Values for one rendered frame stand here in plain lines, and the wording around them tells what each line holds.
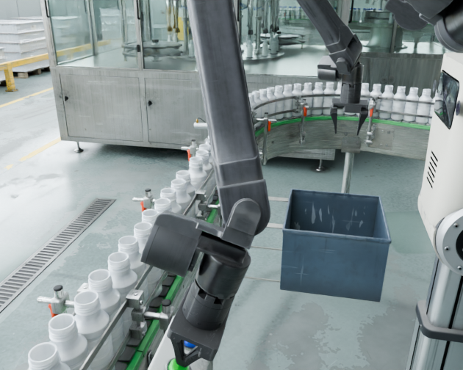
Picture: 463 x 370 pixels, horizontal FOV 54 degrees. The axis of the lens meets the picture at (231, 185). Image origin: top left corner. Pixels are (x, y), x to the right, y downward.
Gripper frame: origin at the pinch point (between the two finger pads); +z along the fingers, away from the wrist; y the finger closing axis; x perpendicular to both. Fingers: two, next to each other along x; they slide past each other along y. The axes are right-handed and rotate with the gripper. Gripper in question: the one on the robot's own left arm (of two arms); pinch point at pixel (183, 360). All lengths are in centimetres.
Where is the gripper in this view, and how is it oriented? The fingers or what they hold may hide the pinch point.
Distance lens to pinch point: 68.7
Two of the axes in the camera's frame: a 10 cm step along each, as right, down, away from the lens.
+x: 9.2, 3.9, -0.3
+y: -2.0, 3.9, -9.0
